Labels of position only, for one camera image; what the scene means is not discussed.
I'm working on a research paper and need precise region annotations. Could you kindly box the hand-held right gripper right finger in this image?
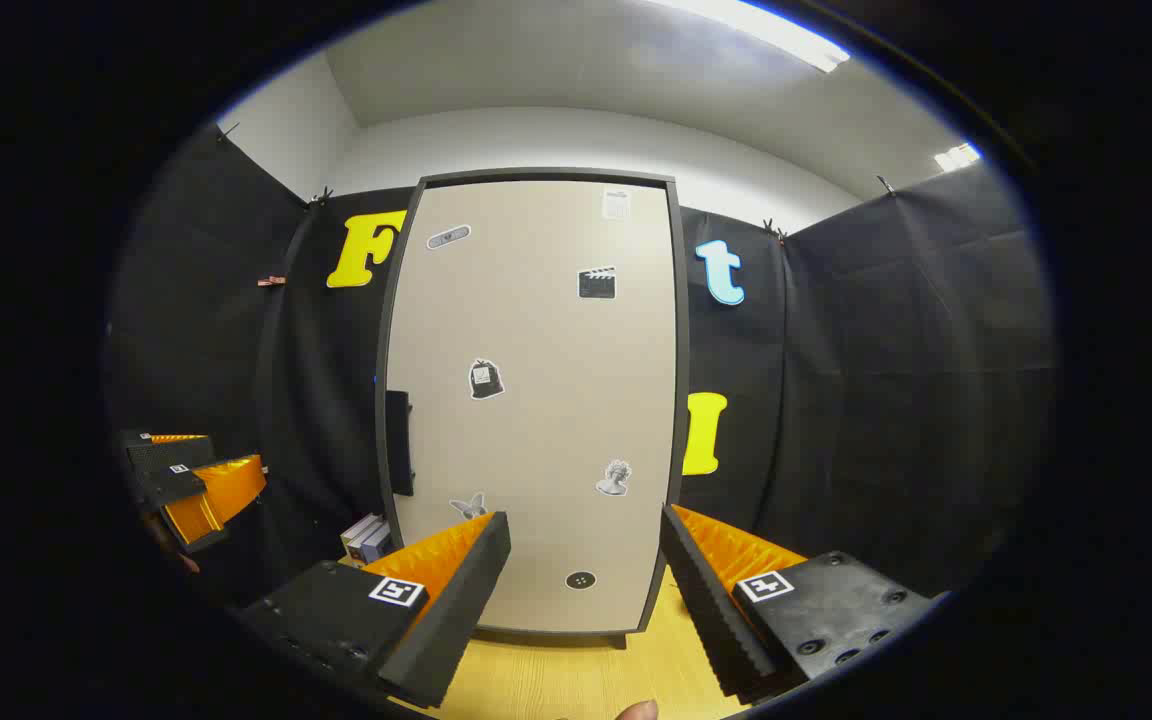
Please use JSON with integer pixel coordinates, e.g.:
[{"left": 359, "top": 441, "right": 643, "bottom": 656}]
[{"left": 660, "top": 503, "right": 937, "bottom": 706}]

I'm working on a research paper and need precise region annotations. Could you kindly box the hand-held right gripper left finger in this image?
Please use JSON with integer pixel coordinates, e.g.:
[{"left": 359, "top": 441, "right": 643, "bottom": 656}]
[{"left": 236, "top": 512, "right": 513, "bottom": 709}]

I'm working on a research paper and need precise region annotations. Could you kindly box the black cabinet door handle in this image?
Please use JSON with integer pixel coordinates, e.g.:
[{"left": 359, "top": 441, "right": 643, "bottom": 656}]
[{"left": 385, "top": 390, "right": 416, "bottom": 498}]

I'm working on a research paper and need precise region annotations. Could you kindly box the dark grey cabinet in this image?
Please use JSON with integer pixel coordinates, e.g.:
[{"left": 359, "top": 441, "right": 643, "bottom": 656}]
[{"left": 374, "top": 166, "right": 692, "bottom": 651}]

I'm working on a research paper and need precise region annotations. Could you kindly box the grey cabinet door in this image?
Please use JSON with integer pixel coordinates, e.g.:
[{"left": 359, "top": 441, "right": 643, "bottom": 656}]
[{"left": 376, "top": 168, "right": 689, "bottom": 641}]

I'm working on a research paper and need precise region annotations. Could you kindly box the black backdrop cloth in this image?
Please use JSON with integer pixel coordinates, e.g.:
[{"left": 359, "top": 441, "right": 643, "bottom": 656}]
[{"left": 106, "top": 125, "right": 1057, "bottom": 611}]

